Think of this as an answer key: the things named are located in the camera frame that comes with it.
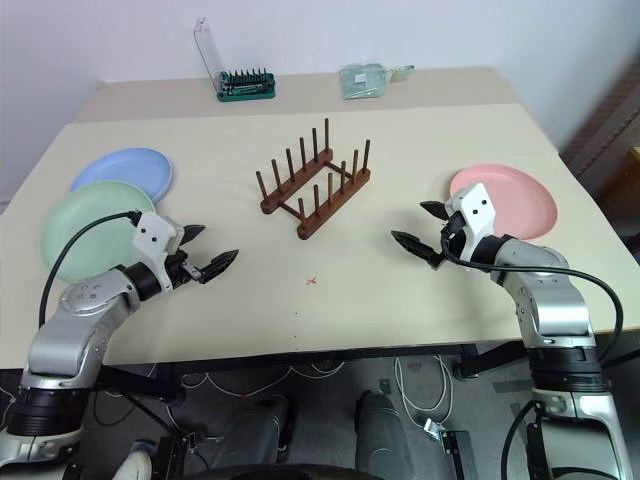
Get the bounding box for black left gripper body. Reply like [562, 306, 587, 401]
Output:
[165, 243, 209, 291]

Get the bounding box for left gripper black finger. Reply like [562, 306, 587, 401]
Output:
[198, 248, 241, 285]
[179, 224, 208, 248]

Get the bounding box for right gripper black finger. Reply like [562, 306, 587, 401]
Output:
[420, 200, 452, 222]
[390, 230, 435, 262]

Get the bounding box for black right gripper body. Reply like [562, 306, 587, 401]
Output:
[427, 211, 470, 272]

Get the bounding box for wooden dish rack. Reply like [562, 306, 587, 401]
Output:
[254, 117, 374, 241]

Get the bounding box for red plate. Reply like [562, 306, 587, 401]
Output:
[448, 163, 559, 243]

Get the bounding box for blue plate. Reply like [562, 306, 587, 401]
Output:
[69, 145, 177, 207]

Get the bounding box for green plate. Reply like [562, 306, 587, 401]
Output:
[39, 180, 158, 284]

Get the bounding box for clear plastic bag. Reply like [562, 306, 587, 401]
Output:
[338, 62, 417, 101]

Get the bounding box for green screwdriver bit set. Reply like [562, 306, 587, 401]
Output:
[192, 15, 278, 103]

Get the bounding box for dark brown ribbed object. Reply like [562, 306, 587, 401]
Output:
[558, 58, 640, 264]

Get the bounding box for dark rounded shape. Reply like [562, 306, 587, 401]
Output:
[352, 388, 407, 462]

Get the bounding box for small silver power adapter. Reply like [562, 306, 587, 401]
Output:
[422, 417, 450, 442]

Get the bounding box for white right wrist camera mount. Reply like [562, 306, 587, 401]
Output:
[444, 182, 499, 264]

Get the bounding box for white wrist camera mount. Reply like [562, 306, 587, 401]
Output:
[444, 182, 499, 264]
[131, 211, 187, 292]

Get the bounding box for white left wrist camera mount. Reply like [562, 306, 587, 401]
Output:
[131, 211, 187, 292]

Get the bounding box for black table frame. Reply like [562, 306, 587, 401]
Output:
[97, 343, 482, 401]

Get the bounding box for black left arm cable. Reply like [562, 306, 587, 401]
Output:
[39, 210, 144, 329]

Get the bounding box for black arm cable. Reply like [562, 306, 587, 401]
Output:
[39, 210, 144, 329]
[439, 227, 625, 371]

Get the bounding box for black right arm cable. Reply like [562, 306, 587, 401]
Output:
[439, 227, 625, 371]

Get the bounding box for white floor cable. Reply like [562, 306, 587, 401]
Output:
[180, 362, 347, 402]
[393, 353, 455, 429]

